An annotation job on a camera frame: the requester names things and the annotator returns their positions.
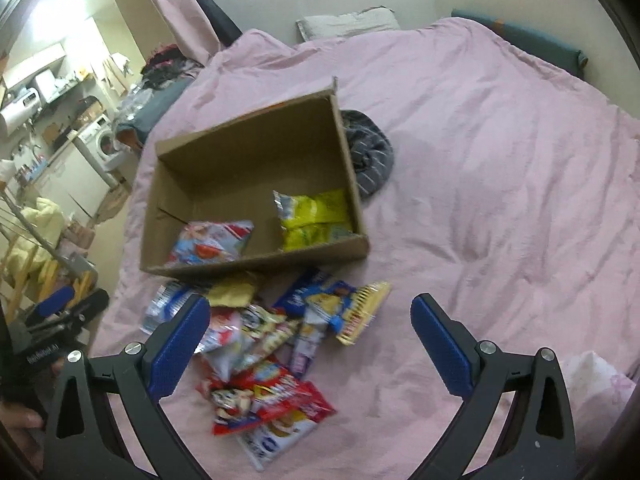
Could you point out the pink hanging cloth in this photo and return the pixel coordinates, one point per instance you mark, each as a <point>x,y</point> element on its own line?
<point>170,5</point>

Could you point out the pile of assorted snack packets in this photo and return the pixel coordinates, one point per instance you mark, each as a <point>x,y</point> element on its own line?
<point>260,390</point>

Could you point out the blue red snack packet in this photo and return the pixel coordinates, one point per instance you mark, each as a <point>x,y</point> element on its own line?
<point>210,242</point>

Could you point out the white washing machine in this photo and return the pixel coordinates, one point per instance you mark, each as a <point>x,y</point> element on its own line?
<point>97,142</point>

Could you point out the pale yellow snack packet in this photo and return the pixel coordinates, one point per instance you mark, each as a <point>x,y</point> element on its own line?
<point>230,292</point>

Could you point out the white kitchen cabinet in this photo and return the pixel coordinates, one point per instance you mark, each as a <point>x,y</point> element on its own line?
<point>75,185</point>

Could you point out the teal cushion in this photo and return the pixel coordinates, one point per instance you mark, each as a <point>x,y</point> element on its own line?
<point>530,40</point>

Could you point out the yellow cloth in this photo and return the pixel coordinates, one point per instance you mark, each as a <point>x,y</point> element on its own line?
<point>42,220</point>

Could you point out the grey blue cushion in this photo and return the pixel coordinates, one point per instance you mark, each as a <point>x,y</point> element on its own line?
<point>150,105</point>

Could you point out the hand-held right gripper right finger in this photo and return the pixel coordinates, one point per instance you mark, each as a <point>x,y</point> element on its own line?
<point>440,340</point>

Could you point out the pink duvet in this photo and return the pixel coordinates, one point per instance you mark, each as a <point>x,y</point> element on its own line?
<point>500,185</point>

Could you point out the grey striped cloth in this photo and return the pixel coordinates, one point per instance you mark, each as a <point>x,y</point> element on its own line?
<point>372,155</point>

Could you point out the white wall cupboard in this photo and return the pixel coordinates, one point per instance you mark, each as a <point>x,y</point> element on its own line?
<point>35,62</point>

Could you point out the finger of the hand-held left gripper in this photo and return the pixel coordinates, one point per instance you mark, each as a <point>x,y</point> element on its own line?
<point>92,305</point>
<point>55,300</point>

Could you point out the brown cardboard box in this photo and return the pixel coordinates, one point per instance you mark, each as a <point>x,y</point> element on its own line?
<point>240,160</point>

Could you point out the pile of dark clothes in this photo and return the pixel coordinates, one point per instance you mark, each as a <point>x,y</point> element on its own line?
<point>165,67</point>

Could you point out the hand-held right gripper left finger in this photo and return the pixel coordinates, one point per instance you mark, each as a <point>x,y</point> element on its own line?
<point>180,345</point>

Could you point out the tan striped wafer packet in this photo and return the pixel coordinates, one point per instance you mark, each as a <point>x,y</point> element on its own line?
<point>362,310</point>

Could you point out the beige pillow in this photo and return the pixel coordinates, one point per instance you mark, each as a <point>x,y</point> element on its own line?
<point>345,22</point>

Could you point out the white appliance box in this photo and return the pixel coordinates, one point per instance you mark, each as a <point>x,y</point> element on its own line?
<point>45,82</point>

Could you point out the person's left hand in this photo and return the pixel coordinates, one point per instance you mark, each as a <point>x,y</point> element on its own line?
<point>20,417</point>

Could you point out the white pink pillow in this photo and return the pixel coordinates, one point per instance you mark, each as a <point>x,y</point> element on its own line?
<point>600,385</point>

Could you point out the white water heater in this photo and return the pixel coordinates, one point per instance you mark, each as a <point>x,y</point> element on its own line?
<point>20,107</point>

